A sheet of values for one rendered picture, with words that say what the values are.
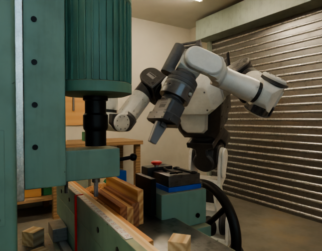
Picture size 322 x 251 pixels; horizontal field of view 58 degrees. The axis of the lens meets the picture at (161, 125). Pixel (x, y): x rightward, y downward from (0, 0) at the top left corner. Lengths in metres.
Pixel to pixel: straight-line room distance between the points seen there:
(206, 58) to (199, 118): 0.47
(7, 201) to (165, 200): 0.34
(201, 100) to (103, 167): 0.61
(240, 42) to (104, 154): 3.80
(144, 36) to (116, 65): 4.14
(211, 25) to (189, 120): 3.32
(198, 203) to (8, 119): 0.48
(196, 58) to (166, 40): 4.20
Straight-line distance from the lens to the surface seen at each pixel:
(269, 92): 0.91
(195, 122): 1.26
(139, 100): 1.30
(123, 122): 1.22
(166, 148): 4.87
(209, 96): 1.18
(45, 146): 0.63
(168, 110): 0.76
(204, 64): 0.82
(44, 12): 0.66
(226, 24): 4.29
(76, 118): 4.16
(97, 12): 0.68
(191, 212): 0.76
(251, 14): 4.01
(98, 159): 0.70
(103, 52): 0.66
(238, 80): 0.87
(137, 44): 4.71
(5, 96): 0.58
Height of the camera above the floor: 1.14
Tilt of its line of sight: 1 degrees down
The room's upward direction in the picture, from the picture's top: straight up
